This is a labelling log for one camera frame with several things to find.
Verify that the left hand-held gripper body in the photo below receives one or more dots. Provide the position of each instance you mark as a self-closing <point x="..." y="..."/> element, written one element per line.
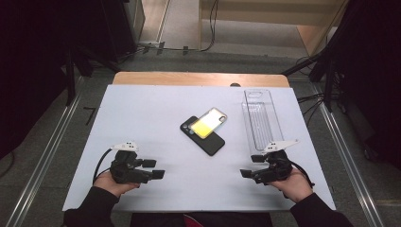
<point x="126" y="170"/>

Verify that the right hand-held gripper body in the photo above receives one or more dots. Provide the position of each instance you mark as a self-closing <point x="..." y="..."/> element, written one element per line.
<point x="277" y="167"/>

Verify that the clear plastic tray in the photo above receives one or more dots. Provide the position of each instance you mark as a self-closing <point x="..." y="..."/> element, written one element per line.
<point x="261" y="119"/>

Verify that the black smartphone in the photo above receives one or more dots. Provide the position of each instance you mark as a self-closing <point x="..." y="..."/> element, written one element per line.
<point x="209" y="144"/>

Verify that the person's left hand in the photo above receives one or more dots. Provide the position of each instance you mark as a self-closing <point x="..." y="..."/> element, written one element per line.
<point x="108" y="184"/>

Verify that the person's right hand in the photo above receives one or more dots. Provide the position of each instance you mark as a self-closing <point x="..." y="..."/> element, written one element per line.
<point x="298" y="187"/>

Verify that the white board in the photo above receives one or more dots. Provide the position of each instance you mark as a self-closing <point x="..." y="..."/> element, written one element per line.
<point x="151" y="119"/>

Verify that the red cloth patch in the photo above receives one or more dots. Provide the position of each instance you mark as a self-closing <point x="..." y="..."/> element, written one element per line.
<point x="192" y="222"/>

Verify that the wooden table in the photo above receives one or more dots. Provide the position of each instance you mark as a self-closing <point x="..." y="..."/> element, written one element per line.
<point x="189" y="78"/>

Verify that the black stand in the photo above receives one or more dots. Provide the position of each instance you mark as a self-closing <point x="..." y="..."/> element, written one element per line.
<point x="327" y="72"/>
<point x="71" y="78"/>

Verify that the black curtain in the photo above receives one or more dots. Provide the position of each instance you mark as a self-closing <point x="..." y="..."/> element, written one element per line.
<point x="28" y="63"/>
<point x="375" y="78"/>

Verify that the dark cabinet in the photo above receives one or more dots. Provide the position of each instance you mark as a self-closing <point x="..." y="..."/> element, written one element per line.
<point x="126" y="25"/>

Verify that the light wooden furniture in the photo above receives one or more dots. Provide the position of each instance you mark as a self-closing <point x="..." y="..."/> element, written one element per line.
<point x="268" y="15"/>

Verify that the metal floor rail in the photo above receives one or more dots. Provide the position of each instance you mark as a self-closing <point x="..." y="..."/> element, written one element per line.
<point x="44" y="157"/>
<point x="350" y="157"/>

